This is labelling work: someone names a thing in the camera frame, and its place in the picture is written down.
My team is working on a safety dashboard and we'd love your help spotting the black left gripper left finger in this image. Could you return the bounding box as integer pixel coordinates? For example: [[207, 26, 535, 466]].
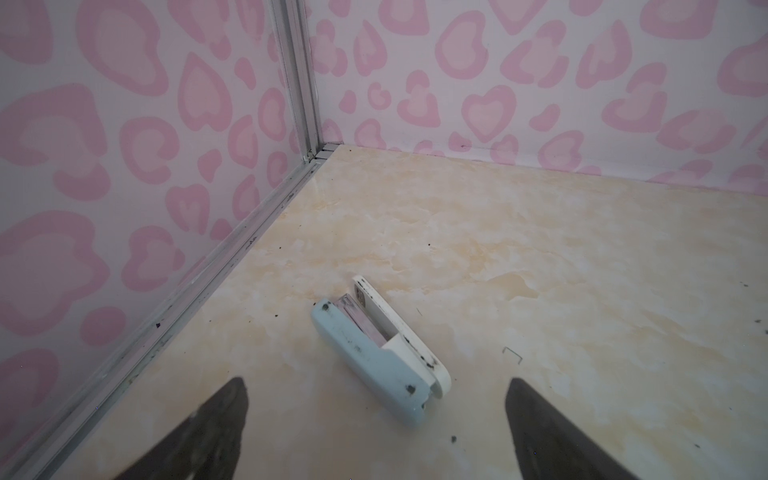
[[117, 377, 249, 479]]

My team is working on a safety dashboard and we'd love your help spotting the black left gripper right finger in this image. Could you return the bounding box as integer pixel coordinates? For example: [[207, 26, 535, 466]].
[[505, 377, 636, 480]]

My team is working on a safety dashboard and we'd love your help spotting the loose metal staple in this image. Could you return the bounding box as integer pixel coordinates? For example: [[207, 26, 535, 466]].
[[502, 346, 523, 365]]

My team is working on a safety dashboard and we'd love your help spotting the light blue white stapler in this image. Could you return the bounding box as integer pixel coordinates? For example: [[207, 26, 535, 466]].
[[311, 275, 452, 428]]

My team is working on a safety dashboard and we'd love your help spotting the aluminium floor rail left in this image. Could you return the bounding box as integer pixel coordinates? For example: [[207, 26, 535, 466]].
[[1, 142, 339, 479]]

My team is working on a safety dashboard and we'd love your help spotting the aluminium vertical corner post left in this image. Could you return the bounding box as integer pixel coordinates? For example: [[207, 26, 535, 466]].
[[268, 0, 325, 163]]

